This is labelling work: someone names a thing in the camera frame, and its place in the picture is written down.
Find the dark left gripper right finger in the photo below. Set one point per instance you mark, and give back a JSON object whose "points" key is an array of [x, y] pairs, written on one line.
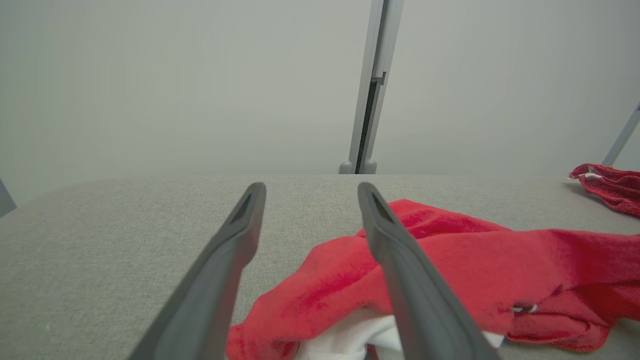
{"points": [[415, 295]]}

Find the red basketball jersey white trim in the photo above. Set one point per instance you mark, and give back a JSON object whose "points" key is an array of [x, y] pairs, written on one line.
{"points": [[500, 270]]}

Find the grey partition frame post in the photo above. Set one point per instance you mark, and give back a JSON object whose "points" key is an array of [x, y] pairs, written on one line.
{"points": [[367, 75], [622, 137], [392, 40]]}

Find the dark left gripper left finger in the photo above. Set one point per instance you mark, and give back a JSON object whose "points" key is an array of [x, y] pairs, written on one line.
{"points": [[215, 290]]}

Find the red shorts white trim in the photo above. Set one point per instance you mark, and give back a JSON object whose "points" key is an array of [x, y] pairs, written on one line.
{"points": [[615, 187]]}

